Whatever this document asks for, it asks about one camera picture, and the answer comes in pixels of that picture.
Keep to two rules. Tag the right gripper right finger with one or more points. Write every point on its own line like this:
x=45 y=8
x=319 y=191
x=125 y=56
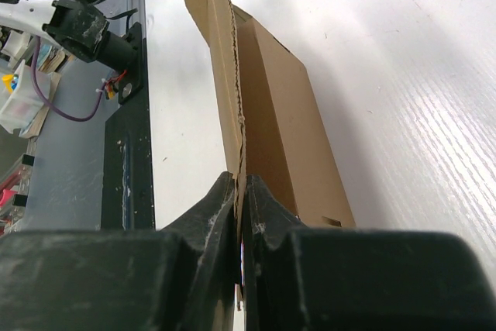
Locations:
x=302 y=278

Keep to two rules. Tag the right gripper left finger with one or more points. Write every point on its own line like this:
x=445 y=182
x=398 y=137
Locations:
x=181 y=277

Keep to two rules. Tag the brown cardboard box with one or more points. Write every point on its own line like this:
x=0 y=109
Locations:
x=270 y=122

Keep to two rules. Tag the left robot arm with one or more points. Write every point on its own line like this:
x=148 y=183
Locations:
x=76 y=25

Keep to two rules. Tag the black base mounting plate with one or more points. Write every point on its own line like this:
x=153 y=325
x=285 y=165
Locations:
x=127 y=189

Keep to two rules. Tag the clutter beside the table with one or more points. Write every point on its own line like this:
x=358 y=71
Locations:
x=22 y=114

